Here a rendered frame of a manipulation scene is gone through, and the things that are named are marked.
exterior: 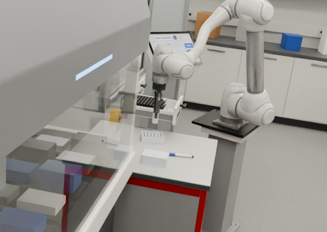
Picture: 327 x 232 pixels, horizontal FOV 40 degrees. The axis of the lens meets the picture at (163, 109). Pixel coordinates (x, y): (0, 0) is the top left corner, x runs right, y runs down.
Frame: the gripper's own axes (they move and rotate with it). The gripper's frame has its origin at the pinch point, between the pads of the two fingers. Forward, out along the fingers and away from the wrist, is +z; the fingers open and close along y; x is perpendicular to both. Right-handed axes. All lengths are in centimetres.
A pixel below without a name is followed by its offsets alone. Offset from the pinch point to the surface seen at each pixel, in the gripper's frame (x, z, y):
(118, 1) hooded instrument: 28, -69, -92
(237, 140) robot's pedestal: -54, 15, 13
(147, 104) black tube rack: 3.3, -1.0, 19.8
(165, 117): -7.6, 3.5, 11.3
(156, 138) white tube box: -1.1, 10.3, -7.1
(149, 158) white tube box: 5.4, 8.9, -37.0
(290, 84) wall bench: -192, 36, 265
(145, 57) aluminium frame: 2, -18, 77
